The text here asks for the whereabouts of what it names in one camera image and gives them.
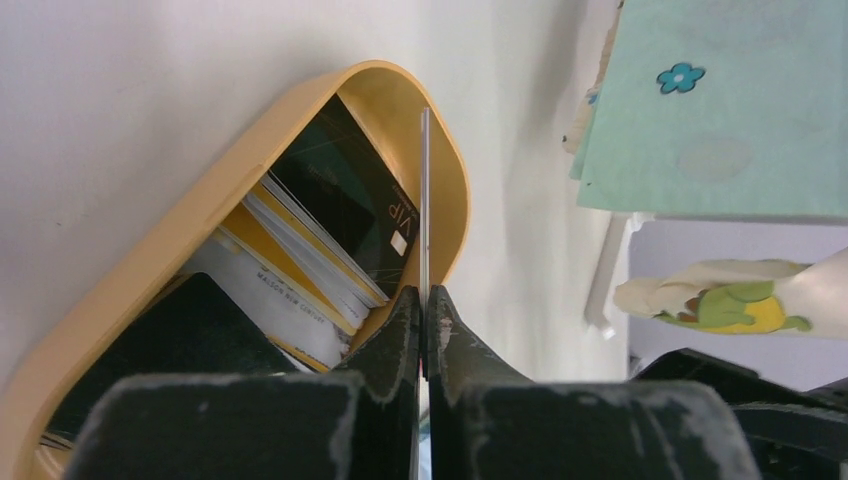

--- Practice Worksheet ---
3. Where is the cartoon print hanging garment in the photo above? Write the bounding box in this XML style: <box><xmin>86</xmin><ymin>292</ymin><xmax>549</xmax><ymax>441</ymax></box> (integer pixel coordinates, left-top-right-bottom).
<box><xmin>564</xmin><ymin>1</ymin><xmax>847</xmax><ymax>340</ymax></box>

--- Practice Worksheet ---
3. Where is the white clothes rack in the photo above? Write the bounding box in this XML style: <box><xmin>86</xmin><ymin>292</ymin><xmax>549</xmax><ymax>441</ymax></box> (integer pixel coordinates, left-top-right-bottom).
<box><xmin>583</xmin><ymin>213</ymin><xmax>643</xmax><ymax>340</ymax></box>

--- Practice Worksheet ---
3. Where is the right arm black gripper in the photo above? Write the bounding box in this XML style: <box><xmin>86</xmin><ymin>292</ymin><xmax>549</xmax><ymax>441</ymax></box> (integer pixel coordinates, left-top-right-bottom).
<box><xmin>632</xmin><ymin>348</ymin><xmax>847</xmax><ymax>479</ymax></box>

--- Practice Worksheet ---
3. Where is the white striped card in tray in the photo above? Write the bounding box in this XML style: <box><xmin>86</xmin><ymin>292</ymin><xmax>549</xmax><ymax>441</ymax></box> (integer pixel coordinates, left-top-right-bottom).
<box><xmin>180</xmin><ymin>231</ymin><xmax>350</xmax><ymax>372</ymax></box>

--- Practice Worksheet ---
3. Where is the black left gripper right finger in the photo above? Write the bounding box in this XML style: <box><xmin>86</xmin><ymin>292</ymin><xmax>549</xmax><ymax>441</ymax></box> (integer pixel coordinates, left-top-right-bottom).
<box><xmin>426</xmin><ymin>285</ymin><xmax>761</xmax><ymax>479</ymax></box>

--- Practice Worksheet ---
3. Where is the grey striped credit card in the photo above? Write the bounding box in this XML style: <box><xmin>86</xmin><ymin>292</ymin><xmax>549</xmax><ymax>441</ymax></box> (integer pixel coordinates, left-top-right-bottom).
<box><xmin>418</xmin><ymin>107</ymin><xmax>432</xmax><ymax>480</ymax></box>

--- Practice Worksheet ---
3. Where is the black card in tray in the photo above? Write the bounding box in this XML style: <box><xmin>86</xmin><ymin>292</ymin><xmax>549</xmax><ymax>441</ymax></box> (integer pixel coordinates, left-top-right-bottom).
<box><xmin>263</xmin><ymin>95</ymin><xmax>420</xmax><ymax>300</ymax></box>

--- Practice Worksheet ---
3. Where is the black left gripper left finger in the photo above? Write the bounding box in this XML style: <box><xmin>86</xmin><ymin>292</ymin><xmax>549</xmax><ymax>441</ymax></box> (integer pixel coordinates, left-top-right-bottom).
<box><xmin>64</xmin><ymin>286</ymin><xmax>421</xmax><ymax>479</ymax></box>

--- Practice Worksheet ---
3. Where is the yellow oval card tray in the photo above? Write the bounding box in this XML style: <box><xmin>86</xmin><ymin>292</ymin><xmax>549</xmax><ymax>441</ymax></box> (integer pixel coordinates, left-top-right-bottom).
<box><xmin>1</xmin><ymin>60</ymin><xmax>432</xmax><ymax>479</ymax></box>

